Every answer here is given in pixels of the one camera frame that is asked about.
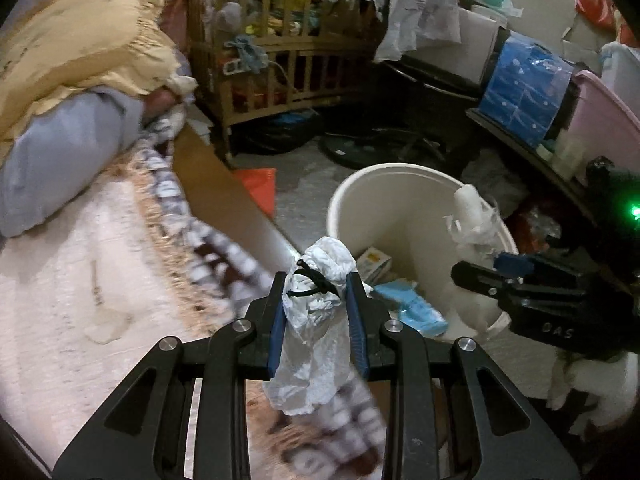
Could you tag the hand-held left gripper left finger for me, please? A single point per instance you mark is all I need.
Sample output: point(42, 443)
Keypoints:
point(277, 330)

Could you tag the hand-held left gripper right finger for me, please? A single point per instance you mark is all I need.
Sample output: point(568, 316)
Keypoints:
point(357, 330)

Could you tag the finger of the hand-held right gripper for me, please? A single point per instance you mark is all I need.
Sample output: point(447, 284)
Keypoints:
point(512, 263)
point(480, 280)

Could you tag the blue snack packet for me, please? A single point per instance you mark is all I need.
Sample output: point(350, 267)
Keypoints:
point(415, 310)

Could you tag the white printed box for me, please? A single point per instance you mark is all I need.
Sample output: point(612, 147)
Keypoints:
point(375, 260)

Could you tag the cream plastic bin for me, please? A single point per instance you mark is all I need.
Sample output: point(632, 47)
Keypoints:
point(415, 200)

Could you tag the clear plastic bag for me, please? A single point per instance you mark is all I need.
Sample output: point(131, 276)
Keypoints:
point(500, 185)

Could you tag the brown white plush blanket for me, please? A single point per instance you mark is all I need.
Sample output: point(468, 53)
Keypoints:
point(210, 240)

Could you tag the dark side table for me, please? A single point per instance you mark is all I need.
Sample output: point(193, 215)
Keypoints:
point(520, 150)

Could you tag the white plastic container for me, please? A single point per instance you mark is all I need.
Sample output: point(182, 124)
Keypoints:
point(567, 157)

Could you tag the orange bag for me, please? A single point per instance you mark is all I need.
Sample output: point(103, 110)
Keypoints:
point(260, 185)

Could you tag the blue plastic-wrapped pack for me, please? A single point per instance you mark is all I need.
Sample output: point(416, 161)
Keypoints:
point(525, 90)

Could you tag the pink plastic tub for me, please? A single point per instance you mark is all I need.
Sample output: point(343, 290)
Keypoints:
point(605, 115)

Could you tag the black plastic bag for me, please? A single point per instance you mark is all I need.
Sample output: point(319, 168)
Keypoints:
point(285, 135)

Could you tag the pink fringed bedspread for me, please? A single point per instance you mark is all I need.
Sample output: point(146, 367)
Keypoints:
point(75, 270)

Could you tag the white flat cardboard box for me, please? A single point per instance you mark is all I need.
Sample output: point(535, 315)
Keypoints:
point(200, 122)

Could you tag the white storage box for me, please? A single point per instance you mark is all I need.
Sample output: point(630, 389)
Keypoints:
point(625, 70)

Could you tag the white cardboard panel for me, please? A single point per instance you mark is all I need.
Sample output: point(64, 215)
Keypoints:
point(477, 40)

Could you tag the red plastic bag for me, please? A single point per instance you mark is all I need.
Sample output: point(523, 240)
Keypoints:
point(597, 5)

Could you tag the white plastic bag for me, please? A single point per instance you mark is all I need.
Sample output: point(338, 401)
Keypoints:
point(415, 5)

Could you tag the grey-blue quilt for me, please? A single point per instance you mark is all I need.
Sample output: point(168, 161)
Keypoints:
point(65, 150)

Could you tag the teal cloth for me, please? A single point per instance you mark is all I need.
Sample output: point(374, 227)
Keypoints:
point(247, 52)

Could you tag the wooden crib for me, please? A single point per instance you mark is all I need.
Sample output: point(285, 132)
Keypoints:
point(320, 50)

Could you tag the pile of colourful toys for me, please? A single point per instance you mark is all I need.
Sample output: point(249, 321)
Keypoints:
point(280, 22)

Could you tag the grey plastic bag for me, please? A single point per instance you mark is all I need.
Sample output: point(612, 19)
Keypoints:
point(229, 15)

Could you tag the yellow frilled pillow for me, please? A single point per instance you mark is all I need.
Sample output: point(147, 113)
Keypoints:
point(75, 45)

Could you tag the wooden bed frame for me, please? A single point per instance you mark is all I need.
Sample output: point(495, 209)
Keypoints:
point(220, 180)

